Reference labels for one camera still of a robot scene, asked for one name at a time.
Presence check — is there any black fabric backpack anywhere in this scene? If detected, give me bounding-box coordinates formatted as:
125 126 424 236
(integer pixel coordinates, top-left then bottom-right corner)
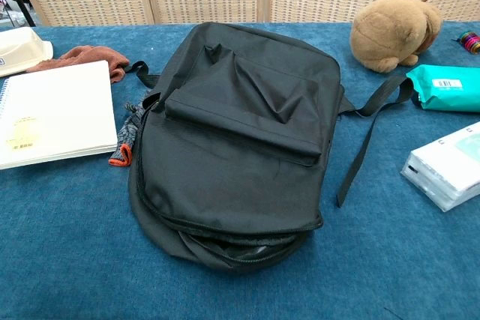
124 22 415 274

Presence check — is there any white spiral notebook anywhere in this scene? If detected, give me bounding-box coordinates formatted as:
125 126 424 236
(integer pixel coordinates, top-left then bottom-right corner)
0 59 119 171

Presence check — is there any grey orange small cloth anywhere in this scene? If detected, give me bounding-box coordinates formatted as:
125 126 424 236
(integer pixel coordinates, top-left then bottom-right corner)
108 89 151 167

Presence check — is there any rust brown towel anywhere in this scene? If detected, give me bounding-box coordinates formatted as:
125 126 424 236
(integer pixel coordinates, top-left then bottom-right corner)
25 45 131 85

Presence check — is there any brown plush toy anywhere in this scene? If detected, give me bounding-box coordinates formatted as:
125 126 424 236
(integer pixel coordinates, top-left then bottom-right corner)
349 0 444 73

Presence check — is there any blue plush tablecloth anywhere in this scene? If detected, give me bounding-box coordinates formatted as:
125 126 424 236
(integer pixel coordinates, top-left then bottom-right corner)
0 22 480 320

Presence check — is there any clear wrapped tissue pack bundle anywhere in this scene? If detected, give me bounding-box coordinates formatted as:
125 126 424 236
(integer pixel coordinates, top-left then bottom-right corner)
400 121 480 213

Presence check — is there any teal wet wipes pack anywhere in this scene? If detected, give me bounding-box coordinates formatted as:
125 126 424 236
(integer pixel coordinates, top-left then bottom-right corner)
406 64 480 113

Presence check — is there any beige plastic container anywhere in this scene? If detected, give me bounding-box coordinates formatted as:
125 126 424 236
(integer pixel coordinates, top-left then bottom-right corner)
0 26 55 78

